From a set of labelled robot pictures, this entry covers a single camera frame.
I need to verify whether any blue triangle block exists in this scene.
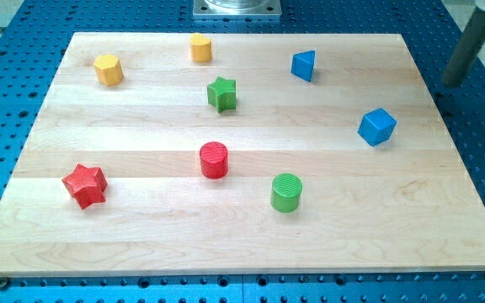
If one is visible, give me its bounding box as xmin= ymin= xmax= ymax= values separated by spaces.
xmin=290 ymin=50 xmax=316 ymax=82

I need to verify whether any blue cube block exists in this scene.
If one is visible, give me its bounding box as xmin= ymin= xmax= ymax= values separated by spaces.
xmin=357 ymin=108 xmax=397 ymax=146

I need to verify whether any red cylinder block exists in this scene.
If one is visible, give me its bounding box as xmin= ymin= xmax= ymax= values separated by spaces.
xmin=200 ymin=141 xmax=228 ymax=179

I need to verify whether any green cylinder block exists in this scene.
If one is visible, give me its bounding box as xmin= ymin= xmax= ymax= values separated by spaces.
xmin=270 ymin=173 xmax=303 ymax=213

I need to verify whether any green star block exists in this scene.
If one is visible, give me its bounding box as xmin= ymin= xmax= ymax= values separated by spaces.
xmin=207 ymin=77 xmax=237 ymax=113

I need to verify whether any wooden board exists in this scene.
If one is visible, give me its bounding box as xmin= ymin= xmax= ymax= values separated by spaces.
xmin=0 ymin=32 xmax=485 ymax=277

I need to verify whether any yellow hexagon block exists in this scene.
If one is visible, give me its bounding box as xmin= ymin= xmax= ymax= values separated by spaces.
xmin=93 ymin=54 xmax=124 ymax=86

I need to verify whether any red star block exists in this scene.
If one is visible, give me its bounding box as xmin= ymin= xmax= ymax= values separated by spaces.
xmin=62 ymin=164 xmax=108 ymax=210

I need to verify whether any grey pusher rod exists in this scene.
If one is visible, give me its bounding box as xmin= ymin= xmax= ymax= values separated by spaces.
xmin=441 ymin=7 xmax=485 ymax=88

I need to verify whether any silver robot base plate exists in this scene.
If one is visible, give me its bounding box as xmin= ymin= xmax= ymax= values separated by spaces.
xmin=192 ymin=0 xmax=282 ymax=19

